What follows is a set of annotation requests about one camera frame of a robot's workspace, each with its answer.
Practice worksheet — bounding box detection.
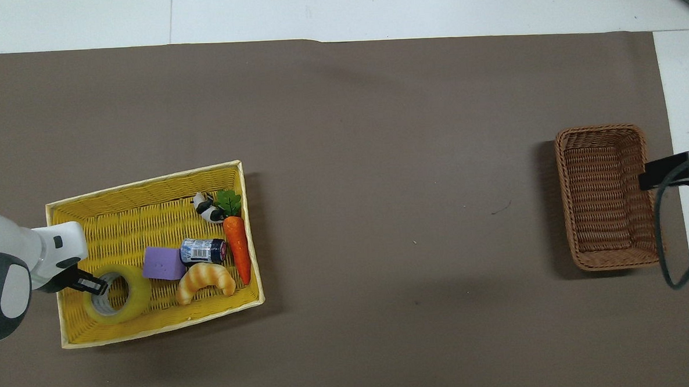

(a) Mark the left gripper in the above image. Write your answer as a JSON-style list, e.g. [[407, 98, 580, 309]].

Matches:
[[34, 263, 109, 298]]

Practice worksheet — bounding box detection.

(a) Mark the clear yellowish tape roll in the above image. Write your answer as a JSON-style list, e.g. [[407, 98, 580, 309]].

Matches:
[[81, 261, 153, 327]]

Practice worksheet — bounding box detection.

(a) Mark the yellow woven basket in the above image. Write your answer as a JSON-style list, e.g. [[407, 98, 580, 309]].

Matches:
[[44, 159, 268, 350]]

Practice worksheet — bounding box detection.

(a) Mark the brown wicker basket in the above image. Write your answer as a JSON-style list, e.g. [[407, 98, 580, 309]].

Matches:
[[554, 123, 663, 273]]

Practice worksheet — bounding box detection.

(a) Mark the purple foam block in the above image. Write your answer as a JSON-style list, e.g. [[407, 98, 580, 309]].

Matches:
[[142, 245, 187, 282]]

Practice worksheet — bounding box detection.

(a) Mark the toy croissant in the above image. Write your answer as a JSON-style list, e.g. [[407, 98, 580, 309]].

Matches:
[[174, 260, 238, 306]]

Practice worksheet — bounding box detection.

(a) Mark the small blue white can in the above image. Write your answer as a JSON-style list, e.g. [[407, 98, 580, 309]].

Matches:
[[180, 237, 228, 266]]

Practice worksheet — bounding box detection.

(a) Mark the black white cow figurine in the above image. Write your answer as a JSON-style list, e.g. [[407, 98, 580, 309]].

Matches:
[[192, 191, 225, 224]]

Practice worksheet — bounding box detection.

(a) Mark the toy carrot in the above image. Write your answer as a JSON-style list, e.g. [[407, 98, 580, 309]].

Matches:
[[215, 188, 253, 287]]

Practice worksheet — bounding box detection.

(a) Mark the black cable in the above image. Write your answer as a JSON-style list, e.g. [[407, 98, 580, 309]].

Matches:
[[651, 152, 689, 291]]

